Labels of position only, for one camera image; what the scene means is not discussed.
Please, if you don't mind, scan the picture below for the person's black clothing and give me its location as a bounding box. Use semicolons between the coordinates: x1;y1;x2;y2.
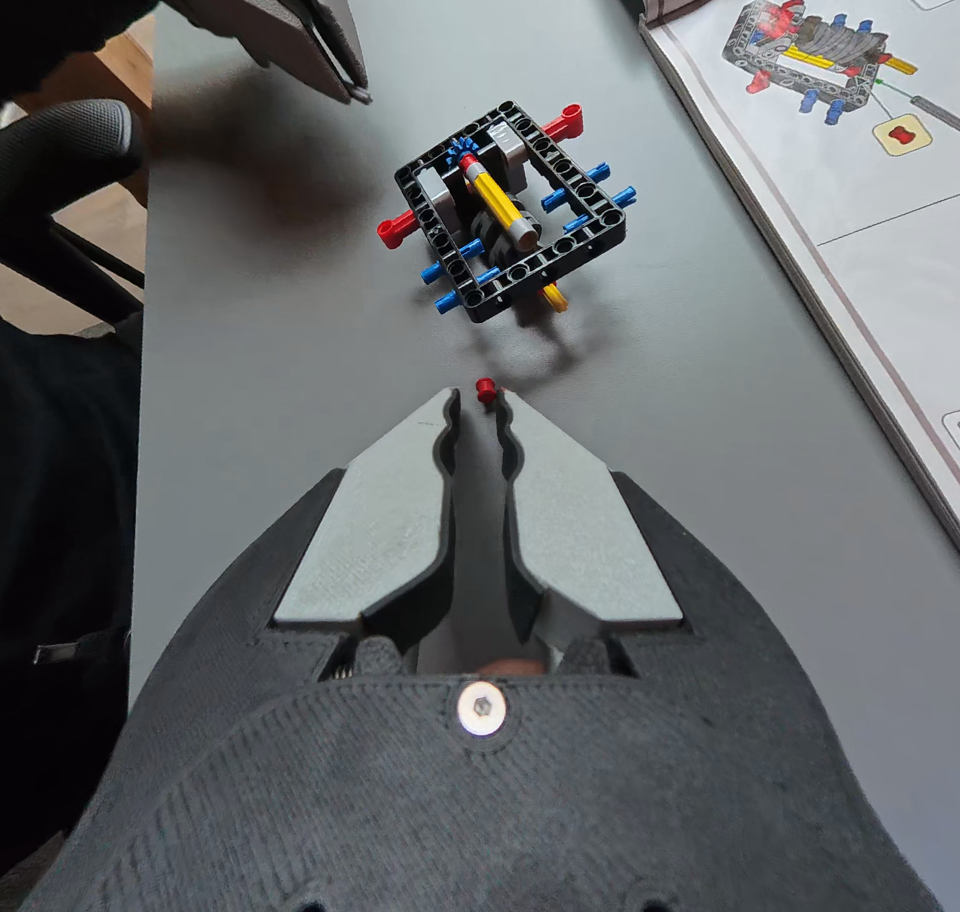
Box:
0;310;145;864

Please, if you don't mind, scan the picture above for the lego instruction booklet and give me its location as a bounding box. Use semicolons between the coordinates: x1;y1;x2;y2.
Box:
592;0;960;549

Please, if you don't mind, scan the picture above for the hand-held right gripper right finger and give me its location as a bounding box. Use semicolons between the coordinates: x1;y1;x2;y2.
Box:
496;389;685;658

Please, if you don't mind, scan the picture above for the black lego frame assembly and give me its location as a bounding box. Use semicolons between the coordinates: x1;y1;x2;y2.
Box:
377;100;639;326

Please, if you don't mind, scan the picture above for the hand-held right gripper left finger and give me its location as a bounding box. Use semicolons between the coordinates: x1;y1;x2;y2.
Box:
272;385;461;657

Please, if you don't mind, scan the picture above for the black mesh office chair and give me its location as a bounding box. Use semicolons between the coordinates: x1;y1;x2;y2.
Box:
0;98;149;324

